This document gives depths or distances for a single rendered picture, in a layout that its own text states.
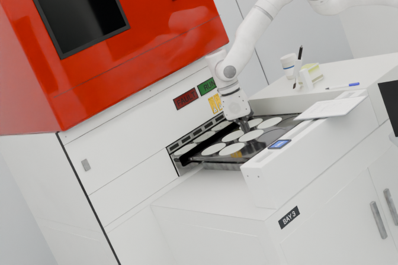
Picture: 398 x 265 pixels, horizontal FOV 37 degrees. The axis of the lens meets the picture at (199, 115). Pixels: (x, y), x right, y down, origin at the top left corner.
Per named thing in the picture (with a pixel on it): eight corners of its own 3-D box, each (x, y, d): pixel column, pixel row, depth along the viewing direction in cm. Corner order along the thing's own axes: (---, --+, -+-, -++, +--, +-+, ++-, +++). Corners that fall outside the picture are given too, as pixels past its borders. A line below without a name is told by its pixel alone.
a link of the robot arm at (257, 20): (282, 19, 214) (233, 87, 214) (268, 20, 230) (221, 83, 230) (264, 4, 212) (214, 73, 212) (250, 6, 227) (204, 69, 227)
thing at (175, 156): (178, 176, 230) (169, 154, 227) (253, 125, 254) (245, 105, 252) (180, 176, 228) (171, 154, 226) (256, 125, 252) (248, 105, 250)
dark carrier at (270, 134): (192, 158, 228) (191, 157, 228) (251, 118, 247) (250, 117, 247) (252, 158, 201) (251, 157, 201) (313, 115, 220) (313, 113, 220)
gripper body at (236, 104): (215, 96, 225) (225, 122, 227) (239, 88, 220) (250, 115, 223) (220, 89, 231) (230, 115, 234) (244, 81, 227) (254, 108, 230)
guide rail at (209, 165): (204, 169, 234) (201, 162, 233) (208, 167, 235) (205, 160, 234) (297, 173, 193) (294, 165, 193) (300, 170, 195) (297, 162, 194)
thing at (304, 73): (298, 93, 228) (286, 61, 225) (304, 89, 230) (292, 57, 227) (310, 91, 223) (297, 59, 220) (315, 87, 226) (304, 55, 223)
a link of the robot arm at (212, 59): (241, 80, 221) (234, 78, 230) (228, 48, 218) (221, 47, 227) (221, 89, 220) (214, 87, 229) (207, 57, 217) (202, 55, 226)
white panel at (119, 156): (103, 233, 212) (54, 133, 203) (254, 130, 257) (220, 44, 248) (107, 233, 209) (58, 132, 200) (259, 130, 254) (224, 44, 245)
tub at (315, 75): (298, 86, 237) (293, 71, 235) (312, 78, 240) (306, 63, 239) (311, 86, 230) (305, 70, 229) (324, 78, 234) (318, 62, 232)
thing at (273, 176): (255, 207, 181) (238, 167, 178) (357, 126, 212) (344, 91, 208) (276, 209, 174) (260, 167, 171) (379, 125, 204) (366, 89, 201)
